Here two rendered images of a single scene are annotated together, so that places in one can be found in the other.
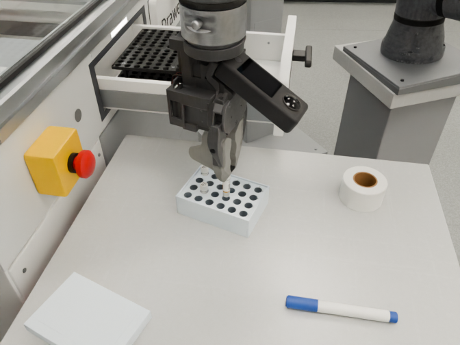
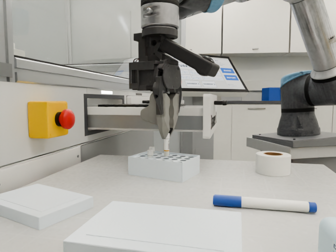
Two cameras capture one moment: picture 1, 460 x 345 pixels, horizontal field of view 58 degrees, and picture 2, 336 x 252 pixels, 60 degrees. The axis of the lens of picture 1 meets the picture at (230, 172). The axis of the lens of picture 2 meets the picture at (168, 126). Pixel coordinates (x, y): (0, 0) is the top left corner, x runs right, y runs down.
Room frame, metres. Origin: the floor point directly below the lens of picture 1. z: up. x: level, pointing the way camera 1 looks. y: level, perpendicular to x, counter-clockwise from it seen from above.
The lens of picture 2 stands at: (-0.12, -0.03, 0.91)
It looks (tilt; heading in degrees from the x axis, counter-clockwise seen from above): 5 degrees down; 3
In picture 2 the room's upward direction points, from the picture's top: straight up
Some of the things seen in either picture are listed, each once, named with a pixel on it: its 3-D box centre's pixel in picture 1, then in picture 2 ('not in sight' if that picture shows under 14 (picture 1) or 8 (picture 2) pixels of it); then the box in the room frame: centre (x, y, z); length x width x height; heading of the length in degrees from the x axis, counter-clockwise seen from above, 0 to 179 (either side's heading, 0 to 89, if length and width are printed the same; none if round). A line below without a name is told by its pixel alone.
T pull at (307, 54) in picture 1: (302, 55); (220, 102); (0.73, -0.13, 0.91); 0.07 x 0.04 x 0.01; 171
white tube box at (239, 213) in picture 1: (223, 199); (164, 164); (0.48, 0.01, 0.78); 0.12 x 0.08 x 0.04; 65
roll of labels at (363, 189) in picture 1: (362, 188); (272, 163); (0.50, -0.22, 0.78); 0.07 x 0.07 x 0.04
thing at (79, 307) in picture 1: (89, 320); (38, 202); (0.27, 0.18, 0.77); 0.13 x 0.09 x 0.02; 62
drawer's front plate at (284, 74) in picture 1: (285, 70); (210, 113); (0.73, -0.11, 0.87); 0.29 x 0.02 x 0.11; 171
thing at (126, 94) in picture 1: (180, 66); (142, 116); (0.77, 0.10, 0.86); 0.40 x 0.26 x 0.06; 81
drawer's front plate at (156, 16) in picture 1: (171, 4); (141, 109); (1.10, 0.15, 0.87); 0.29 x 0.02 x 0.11; 171
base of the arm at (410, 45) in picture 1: (415, 31); (297, 120); (1.01, -0.46, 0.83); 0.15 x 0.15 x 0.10
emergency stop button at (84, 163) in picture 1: (81, 163); (65, 119); (0.45, 0.21, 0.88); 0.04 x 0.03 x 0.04; 171
